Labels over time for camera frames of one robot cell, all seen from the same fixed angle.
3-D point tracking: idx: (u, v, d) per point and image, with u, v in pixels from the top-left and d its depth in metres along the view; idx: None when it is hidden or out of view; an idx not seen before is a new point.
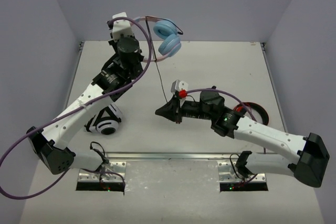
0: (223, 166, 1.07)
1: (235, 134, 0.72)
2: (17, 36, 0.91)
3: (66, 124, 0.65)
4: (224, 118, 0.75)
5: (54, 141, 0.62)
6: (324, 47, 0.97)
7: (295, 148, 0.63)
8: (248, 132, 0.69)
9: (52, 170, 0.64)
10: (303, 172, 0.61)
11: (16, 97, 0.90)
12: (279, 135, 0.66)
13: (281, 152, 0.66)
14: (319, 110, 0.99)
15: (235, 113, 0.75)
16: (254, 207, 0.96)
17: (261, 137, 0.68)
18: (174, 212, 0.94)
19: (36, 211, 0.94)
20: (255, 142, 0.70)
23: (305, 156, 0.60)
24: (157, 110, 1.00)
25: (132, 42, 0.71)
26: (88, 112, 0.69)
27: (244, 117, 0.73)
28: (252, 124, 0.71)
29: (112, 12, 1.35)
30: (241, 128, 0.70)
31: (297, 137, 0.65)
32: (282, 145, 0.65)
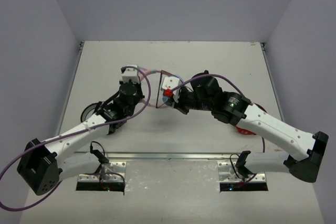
0: (223, 166, 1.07)
1: (241, 123, 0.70)
2: (16, 35, 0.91)
3: (70, 141, 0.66)
4: (230, 103, 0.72)
5: (56, 153, 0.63)
6: (324, 46, 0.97)
7: (304, 146, 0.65)
8: (257, 124, 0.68)
9: (37, 189, 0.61)
10: (302, 169, 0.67)
11: (16, 96, 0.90)
12: (289, 131, 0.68)
13: (288, 148, 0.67)
14: (319, 109, 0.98)
15: (242, 100, 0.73)
16: (254, 207, 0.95)
17: (271, 130, 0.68)
18: (174, 212, 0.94)
19: (36, 210, 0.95)
20: (263, 134, 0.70)
23: (314, 156, 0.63)
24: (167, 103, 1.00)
25: (132, 87, 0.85)
26: (91, 135, 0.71)
27: (252, 106, 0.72)
28: (262, 115, 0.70)
29: (112, 12, 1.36)
30: (251, 118, 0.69)
31: (306, 135, 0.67)
32: (292, 141, 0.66)
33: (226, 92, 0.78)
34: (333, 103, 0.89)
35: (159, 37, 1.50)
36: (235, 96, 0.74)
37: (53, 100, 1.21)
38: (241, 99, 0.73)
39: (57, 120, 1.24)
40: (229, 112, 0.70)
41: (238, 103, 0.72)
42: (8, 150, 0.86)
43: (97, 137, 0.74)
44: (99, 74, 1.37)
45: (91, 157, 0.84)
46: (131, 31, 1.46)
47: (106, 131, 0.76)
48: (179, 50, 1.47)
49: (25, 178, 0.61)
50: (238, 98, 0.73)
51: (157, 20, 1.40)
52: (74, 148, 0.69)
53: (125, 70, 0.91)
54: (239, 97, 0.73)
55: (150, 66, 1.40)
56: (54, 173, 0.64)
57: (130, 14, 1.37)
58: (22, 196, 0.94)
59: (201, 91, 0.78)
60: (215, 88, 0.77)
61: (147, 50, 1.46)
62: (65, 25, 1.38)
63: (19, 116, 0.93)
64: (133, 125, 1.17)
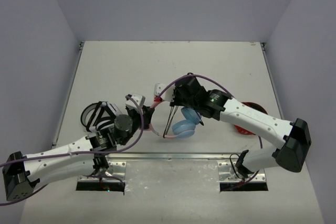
0: (223, 166, 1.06)
1: (221, 116, 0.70)
2: (16, 36, 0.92)
3: (48, 162, 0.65)
4: (211, 99, 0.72)
5: (30, 172, 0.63)
6: (325, 46, 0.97)
7: (282, 132, 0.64)
8: (235, 115, 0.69)
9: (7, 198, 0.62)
10: (286, 157, 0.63)
11: (16, 96, 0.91)
12: (266, 119, 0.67)
13: (268, 137, 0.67)
14: (319, 108, 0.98)
15: (222, 95, 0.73)
16: (255, 207, 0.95)
17: (249, 120, 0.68)
18: (174, 212, 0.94)
19: (36, 210, 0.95)
20: (242, 125, 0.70)
23: (291, 141, 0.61)
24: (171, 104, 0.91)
25: (129, 120, 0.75)
26: (73, 160, 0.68)
27: (231, 99, 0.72)
28: (240, 106, 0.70)
29: (112, 13, 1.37)
30: (229, 110, 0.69)
31: (284, 121, 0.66)
32: (269, 128, 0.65)
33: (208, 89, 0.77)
34: (333, 103, 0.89)
35: (159, 37, 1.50)
36: (217, 93, 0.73)
37: (53, 100, 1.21)
38: (222, 94, 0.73)
39: (57, 121, 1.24)
40: (210, 107, 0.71)
41: (219, 98, 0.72)
42: (8, 150, 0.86)
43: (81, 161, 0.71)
44: (99, 74, 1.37)
45: (86, 161, 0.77)
46: (131, 31, 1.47)
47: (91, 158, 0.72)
48: (180, 50, 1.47)
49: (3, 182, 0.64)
50: (219, 94, 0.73)
51: (157, 20, 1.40)
52: (52, 168, 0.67)
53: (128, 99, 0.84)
54: (220, 93, 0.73)
55: (151, 66, 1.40)
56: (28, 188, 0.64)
57: (130, 14, 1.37)
58: None
59: (185, 89, 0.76)
60: (197, 86, 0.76)
61: (146, 51, 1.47)
62: (65, 26, 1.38)
63: (20, 116, 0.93)
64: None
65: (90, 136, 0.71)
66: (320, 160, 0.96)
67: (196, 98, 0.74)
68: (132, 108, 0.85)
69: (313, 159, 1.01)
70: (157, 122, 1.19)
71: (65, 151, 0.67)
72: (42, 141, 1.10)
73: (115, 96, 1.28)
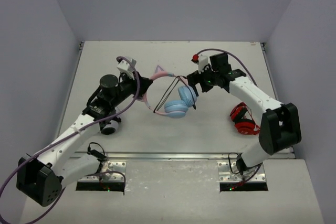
0: (223, 166, 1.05)
1: (230, 86, 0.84)
2: (17, 36, 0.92)
3: (62, 148, 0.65)
4: (230, 73, 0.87)
5: (51, 163, 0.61)
6: (325, 45, 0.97)
7: (267, 106, 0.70)
8: (239, 86, 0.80)
9: (41, 201, 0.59)
10: (265, 134, 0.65)
11: (16, 95, 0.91)
12: (261, 96, 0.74)
13: (256, 110, 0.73)
14: (318, 108, 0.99)
15: (240, 72, 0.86)
16: (255, 207, 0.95)
17: (248, 92, 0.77)
18: (174, 212, 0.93)
19: (36, 210, 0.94)
20: (243, 98, 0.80)
23: (272, 112, 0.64)
24: (188, 75, 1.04)
25: (112, 77, 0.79)
26: (82, 137, 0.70)
27: (244, 76, 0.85)
28: (248, 83, 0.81)
29: (112, 12, 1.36)
30: (237, 82, 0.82)
31: (276, 101, 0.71)
32: (259, 101, 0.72)
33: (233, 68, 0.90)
34: (333, 102, 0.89)
35: (159, 37, 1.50)
36: (238, 71, 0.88)
37: (52, 100, 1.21)
38: (240, 73, 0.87)
39: (57, 121, 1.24)
40: (226, 77, 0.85)
41: (235, 74, 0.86)
42: (8, 149, 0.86)
43: (87, 138, 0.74)
44: (99, 74, 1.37)
45: (90, 157, 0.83)
46: (131, 31, 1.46)
47: (96, 130, 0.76)
48: (180, 50, 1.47)
49: (29, 193, 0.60)
50: (238, 72, 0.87)
51: (157, 21, 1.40)
52: (67, 155, 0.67)
53: (121, 62, 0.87)
54: (240, 71, 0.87)
55: (150, 66, 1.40)
56: (56, 183, 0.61)
57: (130, 14, 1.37)
58: (22, 195, 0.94)
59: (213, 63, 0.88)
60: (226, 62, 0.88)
61: (146, 51, 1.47)
62: (65, 25, 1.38)
63: (19, 115, 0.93)
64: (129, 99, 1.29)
65: (86, 110, 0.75)
66: (320, 159, 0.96)
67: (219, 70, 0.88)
68: (123, 71, 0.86)
69: (313, 158, 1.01)
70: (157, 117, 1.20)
71: (72, 132, 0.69)
72: (42, 140, 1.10)
73: None
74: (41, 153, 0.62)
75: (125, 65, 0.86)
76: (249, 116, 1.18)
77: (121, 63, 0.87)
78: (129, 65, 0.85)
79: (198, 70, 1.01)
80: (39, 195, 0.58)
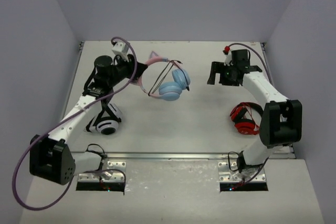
0: (223, 166, 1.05)
1: (244, 78, 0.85)
2: (17, 36, 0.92)
3: (71, 125, 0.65)
4: (246, 67, 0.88)
5: (64, 139, 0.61)
6: (325, 45, 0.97)
7: (273, 99, 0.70)
8: (251, 79, 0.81)
9: (59, 180, 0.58)
10: (264, 126, 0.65)
11: (16, 95, 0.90)
12: (270, 89, 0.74)
13: (263, 102, 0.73)
14: (319, 108, 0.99)
15: (256, 67, 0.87)
16: (255, 207, 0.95)
17: (258, 85, 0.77)
18: (174, 212, 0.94)
19: (36, 210, 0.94)
20: (253, 91, 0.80)
23: (274, 104, 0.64)
24: (213, 62, 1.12)
25: (105, 57, 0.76)
26: (87, 116, 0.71)
27: (259, 72, 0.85)
28: (261, 77, 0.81)
29: (112, 12, 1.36)
30: (250, 75, 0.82)
31: (283, 96, 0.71)
32: (266, 94, 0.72)
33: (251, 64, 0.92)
34: (333, 102, 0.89)
35: (159, 37, 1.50)
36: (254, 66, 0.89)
37: (53, 100, 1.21)
38: (256, 68, 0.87)
39: (57, 120, 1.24)
40: (241, 71, 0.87)
41: (251, 68, 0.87)
42: (9, 149, 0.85)
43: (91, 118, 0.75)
44: None
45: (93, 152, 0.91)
46: (130, 31, 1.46)
47: (98, 109, 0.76)
48: (180, 50, 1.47)
49: (43, 174, 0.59)
50: (254, 67, 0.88)
51: (157, 21, 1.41)
52: (75, 133, 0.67)
53: (115, 44, 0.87)
54: (256, 66, 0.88)
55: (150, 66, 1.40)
56: (70, 159, 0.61)
57: (130, 14, 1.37)
58: (22, 195, 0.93)
59: (233, 55, 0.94)
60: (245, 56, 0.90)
61: (146, 51, 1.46)
62: (65, 25, 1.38)
63: (20, 115, 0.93)
64: (124, 83, 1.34)
65: (86, 92, 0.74)
66: (320, 159, 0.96)
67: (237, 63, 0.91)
68: (117, 52, 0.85)
69: (313, 158, 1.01)
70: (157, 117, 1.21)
71: (77, 111, 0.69)
72: None
73: (115, 96, 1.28)
74: (52, 132, 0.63)
75: (118, 47, 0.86)
76: (249, 116, 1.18)
77: (115, 45, 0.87)
78: (123, 45, 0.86)
79: (224, 63, 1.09)
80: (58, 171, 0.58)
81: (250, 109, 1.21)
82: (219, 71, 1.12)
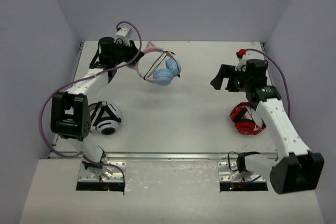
0: (223, 166, 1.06)
1: (259, 106, 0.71)
2: (16, 36, 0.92)
3: (86, 85, 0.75)
4: (262, 89, 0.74)
5: (84, 94, 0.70)
6: (325, 44, 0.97)
7: (292, 148, 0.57)
8: (268, 111, 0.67)
9: (80, 130, 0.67)
10: (279, 174, 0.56)
11: (16, 95, 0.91)
12: (290, 132, 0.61)
13: (279, 146, 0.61)
14: (319, 108, 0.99)
15: (274, 91, 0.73)
16: (255, 207, 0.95)
17: (275, 121, 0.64)
18: (174, 212, 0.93)
19: (36, 210, 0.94)
20: (268, 126, 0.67)
23: (293, 157, 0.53)
24: (222, 66, 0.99)
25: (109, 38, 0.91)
26: (98, 83, 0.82)
27: (278, 100, 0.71)
28: (279, 109, 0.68)
29: (112, 12, 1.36)
30: (268, 104, 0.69)
31: (305, 146, 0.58)
32: (284, 138, 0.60)
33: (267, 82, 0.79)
34: (333, 102, 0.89)
35: (159, 37, 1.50)
36: (271, 87, 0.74)
37: None
38: (274, 92, 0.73)
39: None
40: (256, 93, 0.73)
41: (269, 92, 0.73)
42: (8, 149, 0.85)
43: (100, 87, 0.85)
44: None
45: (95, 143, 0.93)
46: (130, 31, 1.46)
47: (106, 81, 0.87)
48: (180, 50, 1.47)
49: (65, 127, 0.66)
50: (272, 91, 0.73)
51: (157, 21, 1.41)
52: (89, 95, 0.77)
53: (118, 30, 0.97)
54: (274, 89, 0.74)
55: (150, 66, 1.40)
56: (88, 114, 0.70)
57: (130, 14, 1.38)
58: (22, 195, 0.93)
59: (249, 68, 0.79)
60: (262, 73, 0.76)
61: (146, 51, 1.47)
62: (65, 25, 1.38)
63: (20, 115, 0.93)
64: (123, 82, 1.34)
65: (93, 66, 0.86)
66: None
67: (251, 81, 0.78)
68: (120, 38, 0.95)
69: None
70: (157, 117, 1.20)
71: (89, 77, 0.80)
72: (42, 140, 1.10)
73: (115, 96, 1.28)
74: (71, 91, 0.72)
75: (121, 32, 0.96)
76: (249, 116, 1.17)
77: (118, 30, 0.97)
78: (126, 30, 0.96)
79: (234, 67, 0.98)
80: (79, 121, 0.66)
81: (251, 109, 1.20)
82: (227, 75, 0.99)
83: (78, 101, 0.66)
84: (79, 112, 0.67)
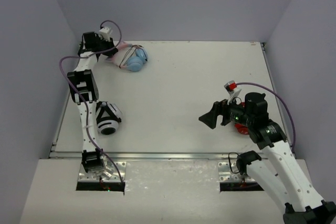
0: (223, 166, 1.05)
1: (265, 149, 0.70)
2: (17, 36, 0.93)
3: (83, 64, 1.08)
4: (267, 130, 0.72)
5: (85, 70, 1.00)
6: (325, 44, 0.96)
7: (307, 201, 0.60)
8: (277, 158, 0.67)
9: (93, 93, 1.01)
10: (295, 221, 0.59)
11: (16, 95, 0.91)
12: (302, 181, 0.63)
13: (292, 194, 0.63)
14: (318, 108, 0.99)
15: (279, 130, 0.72)
16: (255, 207, 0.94)
17: (286, 170, 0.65)
18: (174, 212, 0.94)
19: (37, 210, 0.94)
20: (277, 171, 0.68)
23: (310, 213, 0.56)
24: (216, 103, 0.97)
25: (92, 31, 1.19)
26: (92, 62, 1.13)
27: (285, 142, 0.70)
28: (287, 154, 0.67)
29: (112, 12, 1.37)
30: (276, 150, 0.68)
31: (318, 195, 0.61)
32: (298, 190, 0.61)
33: (269, 119, 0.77)
34: (333, 102, 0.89)
35: (159, 37, 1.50)
36: (275, 127, 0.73)
37: (52, 100, 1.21)
38: (279, 131, 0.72)
39: (57, 120, 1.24)
40: (261, 135, 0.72)
41: (274, 133, 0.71)
42: (9, 149, 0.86)
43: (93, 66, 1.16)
44: (99, 74, 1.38)
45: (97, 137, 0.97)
46: (130, 31, 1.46)
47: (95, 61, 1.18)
48: (180, 50, 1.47)
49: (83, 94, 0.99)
50: (276, 130, 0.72)
51: (157, 21, 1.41)
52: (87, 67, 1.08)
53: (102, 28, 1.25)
54: (279, 129, 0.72)
55: (150, 66, 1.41)
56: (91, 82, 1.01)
57: (130, 14, 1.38)
58: (22, 195, 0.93)
59: (250, 106, 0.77)
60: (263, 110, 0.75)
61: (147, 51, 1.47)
62: (65, 25, 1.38)
63: (20, 114, 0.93)
64: (123, 82, 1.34)
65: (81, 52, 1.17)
66: (320, 159, 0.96)
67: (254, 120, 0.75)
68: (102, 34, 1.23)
69: (313, 158, 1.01)
70: (157, 117, 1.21)
71: (84, 57, 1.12)
72: (42, 140, 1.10)
73: (115, 96, 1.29)
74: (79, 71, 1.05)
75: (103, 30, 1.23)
76: None
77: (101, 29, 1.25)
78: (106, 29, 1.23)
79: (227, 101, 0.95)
80: (91, 88, 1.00)
81: None
82: (220, 111, 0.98)
83: (87, 74, 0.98)
84: (88, 82, 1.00)
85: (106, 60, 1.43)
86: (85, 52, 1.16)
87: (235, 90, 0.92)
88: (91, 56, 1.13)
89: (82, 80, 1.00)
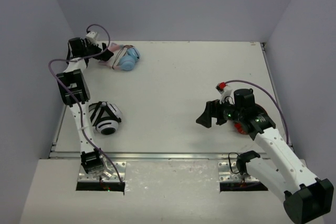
0: (223, 166, 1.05)
1: (257, 137, 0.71)
2: (16, 36, 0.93)
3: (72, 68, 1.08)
4: (256, 119, 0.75)
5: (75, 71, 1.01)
6: (325, 44, 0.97)
7: (301, 179, 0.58)
8: (268, 142, 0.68)
9: (85, 93, 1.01)
10: (294, 204, 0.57)
11: (16, 95, 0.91)
12: (294, 162, 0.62)
13: (286, 177, 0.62)
14: (318, 108, 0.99)
15: (268, 119, 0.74)
16: (255, 208, 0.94)
17: (277, 153, 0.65)
18: (174, 212, 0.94)
19: (37, 210, 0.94)
20: (271, 157, 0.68)
23: (306, 191, 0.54)
24: (207, 103, 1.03)
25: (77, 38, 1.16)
26: (81, 65, 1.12)
27: (274, 128, 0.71)
28: (278, 138, 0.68)
29: (112, 12, 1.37)
30: (266, 135, 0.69)
31: (313, 174, 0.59)
32: (291, 170, 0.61)
33: (259, 110, 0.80)
34: (333, 102, 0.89)
35: (159, 37, 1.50)
36: (265, 117, 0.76)
37: (52, 99, 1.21)
38: (268, 120, 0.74)
39: (57, 120, 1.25)
40: (251, 124, 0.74)
41: (263, 121, 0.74)
42: (9, 148, 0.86)
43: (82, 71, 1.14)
44: (99, 75, 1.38)
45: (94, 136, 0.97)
46: (130, 31, 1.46)
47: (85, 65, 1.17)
48: (180, 50, 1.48)
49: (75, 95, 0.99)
50: (266, 119, 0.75)
51: (157, 21, 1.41)
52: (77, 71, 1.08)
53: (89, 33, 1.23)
54: (268, 118, 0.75)
55: (150, 66, 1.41)
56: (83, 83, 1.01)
57: (130, 15, 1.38)
58: (22, 195, 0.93)
59: (239, 100, 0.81)
60: (252, 102, 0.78)
61: (146, 51, 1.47)
62: (64, 25, 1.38)
63: (19, 114, 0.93)
64: (123, 82, 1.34)
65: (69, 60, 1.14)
66: (320, 159, 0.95)
67: (244, 112, 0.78)
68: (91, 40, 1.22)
69: (312, 158, 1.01)
70: (156, 117, 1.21)
71: (73, 61, 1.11)
72: (42, 140, 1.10)
73: (115, 96, 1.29)
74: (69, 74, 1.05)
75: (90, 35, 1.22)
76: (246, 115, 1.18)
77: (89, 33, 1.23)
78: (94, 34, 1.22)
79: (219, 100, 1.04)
80: (82, 88, 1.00)
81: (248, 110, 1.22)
82: (214, 111, 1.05)
83: (77, 74, 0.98)
84: (80, 82, 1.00)
85: (100, 63, 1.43)
86: (74, 59, 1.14)
87: (225, 89, 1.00)
88: (80, 61, 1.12)
89: (72, 80, 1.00)
